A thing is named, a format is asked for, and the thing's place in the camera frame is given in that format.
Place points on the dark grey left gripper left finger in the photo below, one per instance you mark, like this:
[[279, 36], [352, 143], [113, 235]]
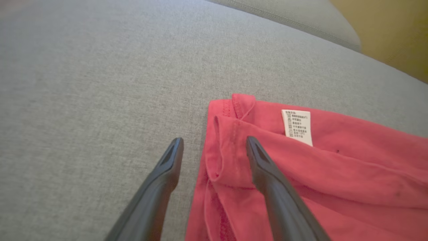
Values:
[[157, 190]]

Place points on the mustard yellow cushion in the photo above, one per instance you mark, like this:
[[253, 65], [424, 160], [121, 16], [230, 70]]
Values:
[[394, 30]]

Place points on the grey sofa back cushion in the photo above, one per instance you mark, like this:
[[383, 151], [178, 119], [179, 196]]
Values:
[[301, 16]]

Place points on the red and white shirt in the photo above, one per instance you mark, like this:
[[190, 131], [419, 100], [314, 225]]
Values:
[[351, 174]]

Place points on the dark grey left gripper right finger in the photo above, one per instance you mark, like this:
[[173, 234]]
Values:
[[281, 201]]

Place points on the grey sofa seat cushion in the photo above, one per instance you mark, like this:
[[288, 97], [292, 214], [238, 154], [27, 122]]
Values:
[[83, 83]]

